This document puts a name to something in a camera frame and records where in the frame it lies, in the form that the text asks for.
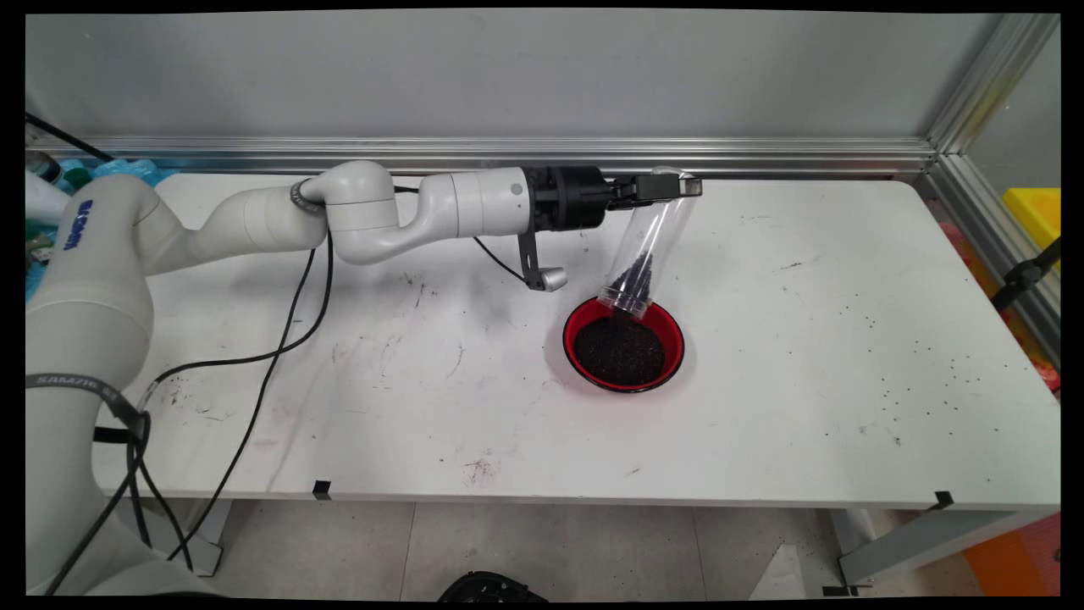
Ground yellow plastic box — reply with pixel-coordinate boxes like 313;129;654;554
1003;188;1061;268

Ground black pole with clamp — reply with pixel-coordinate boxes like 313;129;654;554
991;239;1061;311

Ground white squeeze bottle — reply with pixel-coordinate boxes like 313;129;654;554
25;174;73;223

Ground black object on floor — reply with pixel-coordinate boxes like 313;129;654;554
438;571;550;604

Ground clear plastic jar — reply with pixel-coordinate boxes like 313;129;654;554
597;167;702;320

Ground grey velcro strap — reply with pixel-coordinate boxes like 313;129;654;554
25;373;152;441

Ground red bowl with black rim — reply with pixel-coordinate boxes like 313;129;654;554
562;295;686;394

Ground black seeds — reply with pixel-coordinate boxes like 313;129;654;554
608;250;657;316
573;313;667;389

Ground black cable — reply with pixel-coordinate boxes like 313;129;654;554
42;246;318;594
25;113;115;164
135;182;530;416

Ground orange box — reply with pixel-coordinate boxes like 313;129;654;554
964;513;1061;596

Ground aluminium frame rail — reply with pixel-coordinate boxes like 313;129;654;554
25;136;937;179
923;152;1061;369

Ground blue plastic package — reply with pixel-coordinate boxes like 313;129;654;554
25;158;179;302

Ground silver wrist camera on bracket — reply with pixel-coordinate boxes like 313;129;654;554
517;229;568;294

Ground grey table leg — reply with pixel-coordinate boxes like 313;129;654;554
127;498;223;577
834;508;1051;587

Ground aluminium frame post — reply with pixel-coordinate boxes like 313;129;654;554
927;13;1059;158

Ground black seeds in bowl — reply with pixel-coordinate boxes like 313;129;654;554
573;313;667;389

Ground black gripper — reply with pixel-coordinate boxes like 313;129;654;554
521;165;704;234

